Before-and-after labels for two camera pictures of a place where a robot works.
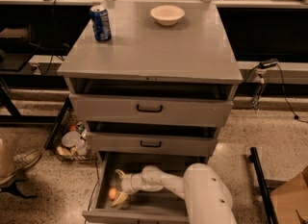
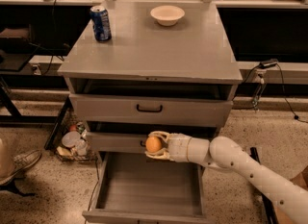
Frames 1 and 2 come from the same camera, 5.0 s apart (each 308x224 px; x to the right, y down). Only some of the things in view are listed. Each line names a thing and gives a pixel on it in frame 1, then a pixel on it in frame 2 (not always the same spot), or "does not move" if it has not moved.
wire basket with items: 75,144 does not move
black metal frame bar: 270,212 does not move
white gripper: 129,183 to 178,147
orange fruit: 113,193 to 153,144
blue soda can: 100,22 does not move
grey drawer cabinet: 151,89 does not move
